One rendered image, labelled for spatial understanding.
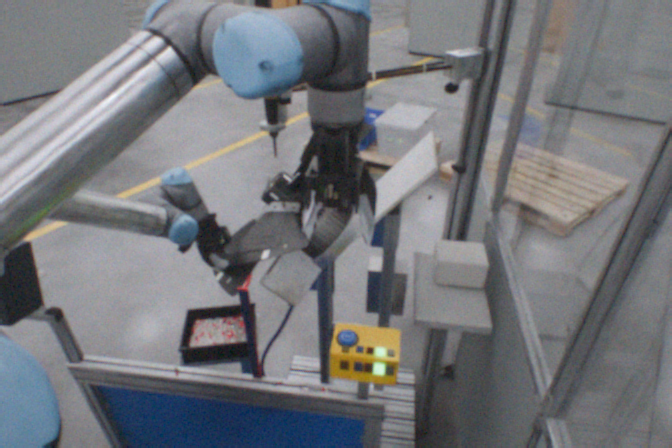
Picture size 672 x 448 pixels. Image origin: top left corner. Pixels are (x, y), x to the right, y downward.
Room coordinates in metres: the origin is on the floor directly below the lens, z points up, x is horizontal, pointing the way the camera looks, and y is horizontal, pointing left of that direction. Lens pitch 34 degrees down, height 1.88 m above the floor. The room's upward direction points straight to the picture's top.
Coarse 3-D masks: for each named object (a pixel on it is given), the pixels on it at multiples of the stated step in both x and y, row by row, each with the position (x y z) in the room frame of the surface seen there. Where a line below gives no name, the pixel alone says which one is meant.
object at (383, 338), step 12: (336, 324) 0.76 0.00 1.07; (348, 324) 0.75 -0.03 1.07; (336, 336) 0.71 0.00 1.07; (360, 336) 0.72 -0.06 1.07; (372, 336) 0.72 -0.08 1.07; (384, 336) 0.72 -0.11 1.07; (396, 336) 0.72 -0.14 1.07; (336, 348) 0.68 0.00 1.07; (384, 348) 0.68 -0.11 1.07; (396, 348) 0.68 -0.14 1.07; (336, 360) 0.66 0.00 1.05; (360, 360) 0.65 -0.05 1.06; (372, 360) 0.65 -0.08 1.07; (384, 360) 0.65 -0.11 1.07; (396, 360) 0.65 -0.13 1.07; (336, 372) 0.66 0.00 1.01; (348, 372) 0.66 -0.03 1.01; (360, 372) 0.65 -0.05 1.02; (384, 372) 0.65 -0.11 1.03; (396, 372) 0.64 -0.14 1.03
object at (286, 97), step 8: (280, 96) 1.11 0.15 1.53; (288, 96) 1.11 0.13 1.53; (280, 104) 1.10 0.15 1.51; (288, 104) 1.10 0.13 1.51; (280, 112) 1.10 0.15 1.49; (264, 120) 1.12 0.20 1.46; (280, 120) 1.10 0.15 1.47; (264, 128) 1.07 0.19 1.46; (272, 128) 1.07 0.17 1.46; (280, 128) 1.07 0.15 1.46
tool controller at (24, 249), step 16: (16, 256) 0.84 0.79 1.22; (32, 256) 0.88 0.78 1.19; (16, 272) 0.82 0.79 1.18; (32, 272) 0.86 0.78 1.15; (0, 288) 0.77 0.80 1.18; (16, 288) 0.81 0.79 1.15; (32, 288) 0.84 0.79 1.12; (0, 304) 0.76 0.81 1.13; (16, 304) 0.79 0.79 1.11; (32, 304) 0.82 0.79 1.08; (0, 320) 0.75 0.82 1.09; (16, 320) 0.77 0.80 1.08
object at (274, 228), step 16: (256, 224) 1.01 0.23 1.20; (272, 224) 1.00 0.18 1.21; (288, 224) 0.99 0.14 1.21; (256, 240) 0.93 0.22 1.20; (272, 240) 0.92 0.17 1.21; (288, 240) 0.90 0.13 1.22; (304, 240) 0.89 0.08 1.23; (240, 256) 0.89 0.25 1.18; (256, 256) 0.86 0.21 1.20; (272, 256) 0.84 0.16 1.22
